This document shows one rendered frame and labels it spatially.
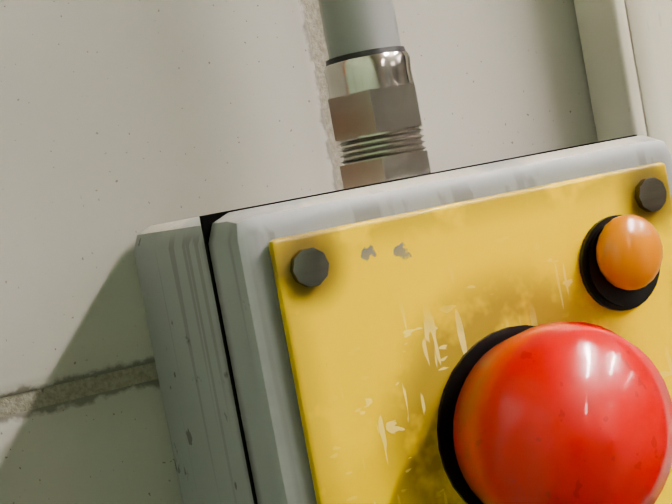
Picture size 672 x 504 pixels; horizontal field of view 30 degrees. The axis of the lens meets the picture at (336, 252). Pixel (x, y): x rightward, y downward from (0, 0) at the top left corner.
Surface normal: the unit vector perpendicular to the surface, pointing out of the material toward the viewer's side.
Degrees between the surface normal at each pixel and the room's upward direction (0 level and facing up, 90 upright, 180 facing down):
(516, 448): 88
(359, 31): 90
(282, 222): 67
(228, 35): 90
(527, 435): 82
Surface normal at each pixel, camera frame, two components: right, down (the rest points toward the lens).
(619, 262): -0.05, 0.17
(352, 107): -0.57, 0.14
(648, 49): 0.40, -0.03
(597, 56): -0.89, 0.18
